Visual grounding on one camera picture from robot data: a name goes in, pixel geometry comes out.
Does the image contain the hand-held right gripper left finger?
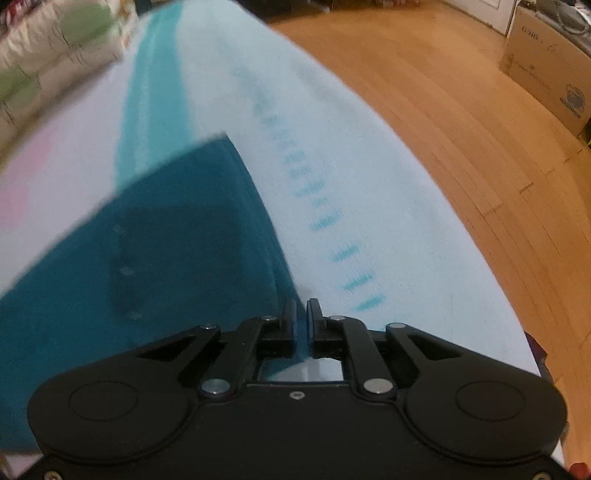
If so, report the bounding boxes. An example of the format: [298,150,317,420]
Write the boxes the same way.
[137,298,297,398]

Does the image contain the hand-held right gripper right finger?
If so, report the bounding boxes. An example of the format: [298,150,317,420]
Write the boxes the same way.
[307,298,463,396]

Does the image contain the teal pants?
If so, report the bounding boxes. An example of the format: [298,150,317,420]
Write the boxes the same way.
[0,133,309,455]

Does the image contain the brown cardboard box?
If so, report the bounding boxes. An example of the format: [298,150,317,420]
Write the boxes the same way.
[499,4,591,140]

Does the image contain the white door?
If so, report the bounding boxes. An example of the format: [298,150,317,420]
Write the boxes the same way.
[438,0,520,35]

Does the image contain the beige leaf-pattern pillow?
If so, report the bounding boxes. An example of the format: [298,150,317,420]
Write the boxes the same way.
[0,0,140,145]

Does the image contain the grey bundle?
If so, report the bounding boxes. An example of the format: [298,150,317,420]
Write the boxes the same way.
[519,0,591,37]

